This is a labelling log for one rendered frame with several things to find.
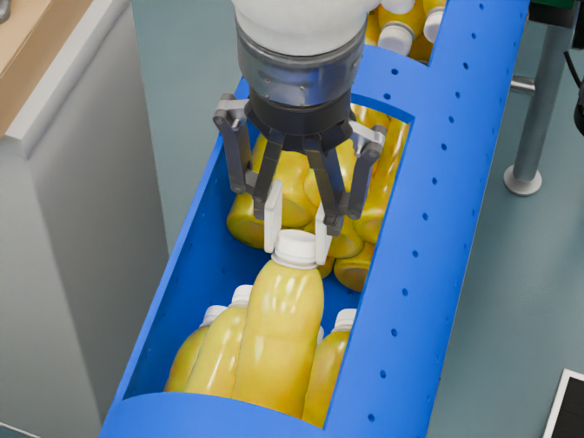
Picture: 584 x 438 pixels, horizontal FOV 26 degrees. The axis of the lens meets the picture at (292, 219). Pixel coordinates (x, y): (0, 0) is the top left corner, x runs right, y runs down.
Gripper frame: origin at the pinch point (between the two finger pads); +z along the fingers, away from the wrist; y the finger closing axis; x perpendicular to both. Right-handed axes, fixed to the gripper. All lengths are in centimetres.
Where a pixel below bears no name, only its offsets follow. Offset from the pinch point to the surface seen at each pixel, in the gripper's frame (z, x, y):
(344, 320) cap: 16.9, 1.4, 4.3
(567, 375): 113, 55, 36
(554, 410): 113, 48, 34
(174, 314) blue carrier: 22.0, 0.4, -12.9
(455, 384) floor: 128, 56, 17
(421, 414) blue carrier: 14.1, -7.8, 13.5
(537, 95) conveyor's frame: 98, 105, 20
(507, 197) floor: 128, 102, 19
